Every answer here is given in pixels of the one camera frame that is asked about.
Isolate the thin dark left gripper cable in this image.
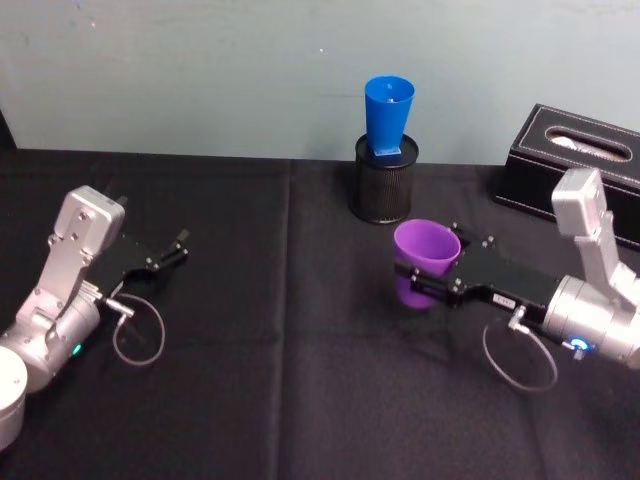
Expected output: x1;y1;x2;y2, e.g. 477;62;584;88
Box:
103;293;167;368

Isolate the thin dark right gripper cable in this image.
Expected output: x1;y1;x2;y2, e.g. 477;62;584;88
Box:
481;306;560;394

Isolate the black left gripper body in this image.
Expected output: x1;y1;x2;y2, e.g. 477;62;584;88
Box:
88;232;153;300

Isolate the black leather tissue box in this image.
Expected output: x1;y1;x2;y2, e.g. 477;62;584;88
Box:
491;103;640;252

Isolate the thin dark gripper cable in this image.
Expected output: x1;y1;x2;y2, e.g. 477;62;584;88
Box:
481;306;560;394
103;293;167;368

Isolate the purple plastic cup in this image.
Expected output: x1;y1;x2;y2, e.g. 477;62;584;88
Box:
392;218;463;311

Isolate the white tissue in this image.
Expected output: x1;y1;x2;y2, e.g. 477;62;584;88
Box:
548;130;591;150

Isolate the blue plastic cup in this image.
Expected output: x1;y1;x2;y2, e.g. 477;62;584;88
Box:
363;74;418;160

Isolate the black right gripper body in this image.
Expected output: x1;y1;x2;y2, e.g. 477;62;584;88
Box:
448;236;555;324

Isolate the black mesh pen holder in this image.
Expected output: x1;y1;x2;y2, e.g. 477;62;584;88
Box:
349;133;421;226

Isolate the black table cloth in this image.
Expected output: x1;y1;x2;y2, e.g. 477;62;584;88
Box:
0;146;640;480

